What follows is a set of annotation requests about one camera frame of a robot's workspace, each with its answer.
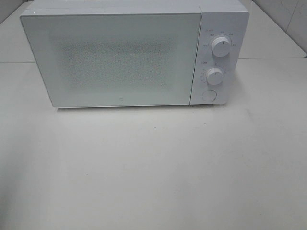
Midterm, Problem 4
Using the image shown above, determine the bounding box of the white timer knob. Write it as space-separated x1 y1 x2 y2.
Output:
205 67 224 85

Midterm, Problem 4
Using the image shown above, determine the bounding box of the white microwave oven body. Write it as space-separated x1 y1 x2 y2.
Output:
20 0 249 106

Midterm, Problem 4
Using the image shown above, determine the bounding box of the round white door button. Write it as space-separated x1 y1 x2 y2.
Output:
202 90 217 103

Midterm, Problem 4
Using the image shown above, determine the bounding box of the white power knob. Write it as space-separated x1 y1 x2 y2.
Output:
211 34 232 58

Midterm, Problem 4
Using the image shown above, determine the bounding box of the white microwave door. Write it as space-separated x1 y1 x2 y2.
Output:
21 13 201 108

